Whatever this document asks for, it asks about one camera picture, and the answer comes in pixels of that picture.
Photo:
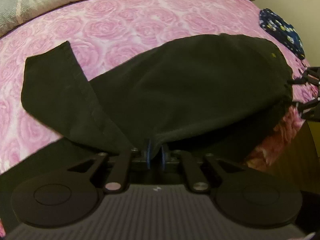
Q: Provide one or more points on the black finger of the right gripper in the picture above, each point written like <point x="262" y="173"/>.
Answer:
<point x="310" y="75"/>

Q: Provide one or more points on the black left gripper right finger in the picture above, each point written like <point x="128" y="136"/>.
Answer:
<point x="204" y="174"/>

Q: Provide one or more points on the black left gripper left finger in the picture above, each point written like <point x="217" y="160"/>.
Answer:
<point x="109" y="173"/>

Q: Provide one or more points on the black trousers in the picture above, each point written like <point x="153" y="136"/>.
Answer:
<point x="221" y="94"/>

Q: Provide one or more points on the navy floral storage bag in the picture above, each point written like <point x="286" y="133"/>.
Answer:
<point x="282" y="31"/>

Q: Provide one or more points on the pink rose bed sheet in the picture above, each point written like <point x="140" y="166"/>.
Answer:
<point x="103" y="34"/>

